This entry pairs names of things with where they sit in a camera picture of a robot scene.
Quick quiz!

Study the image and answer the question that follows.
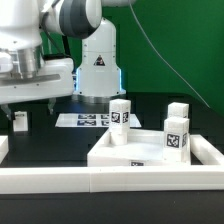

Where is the white marker base plate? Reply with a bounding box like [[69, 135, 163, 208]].
[[55, 113, 141, 128]]

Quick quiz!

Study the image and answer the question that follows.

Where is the white square tabletop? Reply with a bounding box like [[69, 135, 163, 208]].
[[87, 129, 191, 167]]

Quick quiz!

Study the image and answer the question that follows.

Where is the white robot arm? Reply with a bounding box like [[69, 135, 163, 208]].
[[0, 0, 136, 120]]

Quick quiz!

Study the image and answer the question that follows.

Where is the white U-shaped obstacle fence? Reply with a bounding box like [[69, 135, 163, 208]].
[[0, 134, 224, 195]]

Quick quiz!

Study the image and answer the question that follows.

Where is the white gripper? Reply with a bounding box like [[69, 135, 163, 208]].
[[0, 58, 74, 120]]

